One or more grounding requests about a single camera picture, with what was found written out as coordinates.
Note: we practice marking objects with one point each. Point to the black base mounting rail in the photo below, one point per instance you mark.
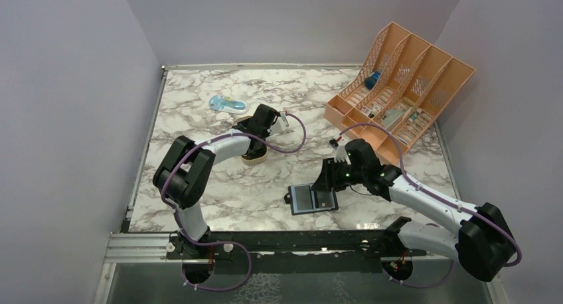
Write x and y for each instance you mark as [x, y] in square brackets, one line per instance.
[325, 251]

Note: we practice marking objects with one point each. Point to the black card holder wallet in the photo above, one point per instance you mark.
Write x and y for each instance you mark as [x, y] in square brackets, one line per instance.
[289, 199]

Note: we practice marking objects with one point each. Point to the gold oval tray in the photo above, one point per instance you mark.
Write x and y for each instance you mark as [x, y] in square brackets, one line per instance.
[256, 158]

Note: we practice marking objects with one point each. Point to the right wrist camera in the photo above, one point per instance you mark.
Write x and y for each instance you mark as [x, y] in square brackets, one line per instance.
[340, 151]

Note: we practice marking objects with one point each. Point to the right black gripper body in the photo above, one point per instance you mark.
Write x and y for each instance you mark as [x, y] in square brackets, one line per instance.
[342, 174]

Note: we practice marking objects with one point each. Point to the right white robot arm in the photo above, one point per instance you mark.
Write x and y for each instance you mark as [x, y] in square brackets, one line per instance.
[476, 237]

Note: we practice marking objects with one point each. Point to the blue blister pack item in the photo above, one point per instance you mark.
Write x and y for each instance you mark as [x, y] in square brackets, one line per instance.
[227, 105]

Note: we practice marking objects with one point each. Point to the grey pouch in rack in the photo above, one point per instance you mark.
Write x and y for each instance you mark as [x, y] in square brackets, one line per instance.
[391, 119]

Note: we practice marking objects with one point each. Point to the small box in rack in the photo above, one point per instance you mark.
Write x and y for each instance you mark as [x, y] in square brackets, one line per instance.
[371, 111]

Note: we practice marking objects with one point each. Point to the black credit card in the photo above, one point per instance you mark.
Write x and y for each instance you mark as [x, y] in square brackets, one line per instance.
[325, 200]
[302, 197]

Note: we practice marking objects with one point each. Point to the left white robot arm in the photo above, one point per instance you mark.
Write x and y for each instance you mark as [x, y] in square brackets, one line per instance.
[183, 174]

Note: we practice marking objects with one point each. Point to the orange file organizer rack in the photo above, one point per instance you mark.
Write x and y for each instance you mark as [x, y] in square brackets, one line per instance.
[414, 74]

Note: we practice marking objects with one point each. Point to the blue round object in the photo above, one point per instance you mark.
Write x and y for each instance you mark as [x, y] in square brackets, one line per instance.
[371, 80]

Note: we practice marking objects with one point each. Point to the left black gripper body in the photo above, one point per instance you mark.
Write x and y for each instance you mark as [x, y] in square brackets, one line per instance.
[243, 123]

